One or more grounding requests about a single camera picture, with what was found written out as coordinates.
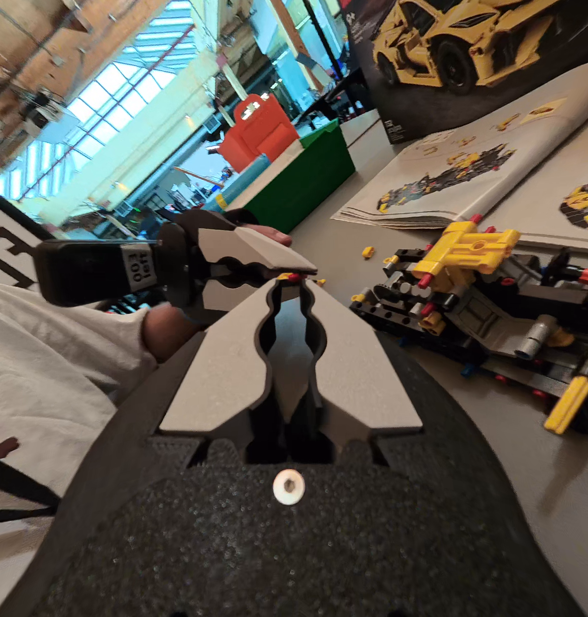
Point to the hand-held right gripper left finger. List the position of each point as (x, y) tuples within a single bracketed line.
[(212, 381)]

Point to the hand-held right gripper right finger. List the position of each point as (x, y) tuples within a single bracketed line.
[(366, 381)]

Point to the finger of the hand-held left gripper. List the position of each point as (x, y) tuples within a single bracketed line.
[(226, 301), (265, 250)]

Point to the yellow black lego car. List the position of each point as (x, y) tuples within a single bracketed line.
[(467, 299)]

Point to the lego instruction booklet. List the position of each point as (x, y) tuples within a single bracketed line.
[(467, 188)]

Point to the black lego set box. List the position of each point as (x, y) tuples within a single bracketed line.
[(467, 72)]

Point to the person's left hand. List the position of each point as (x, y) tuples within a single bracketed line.
[(269, 236)]

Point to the blue wrapped roll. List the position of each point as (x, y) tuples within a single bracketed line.
[(241, 183)]

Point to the green storage bin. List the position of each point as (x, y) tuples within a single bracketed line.
[(303, 188)]

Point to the black framed marker sign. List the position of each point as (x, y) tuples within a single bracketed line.
[(5, 241)]

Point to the white paper stack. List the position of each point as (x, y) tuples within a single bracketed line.
[(279, 164)]

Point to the orange felt bag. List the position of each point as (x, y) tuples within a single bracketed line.
[(260, 135)]

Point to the ceiling mounted device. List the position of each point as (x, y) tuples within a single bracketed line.
[(41, 113)]

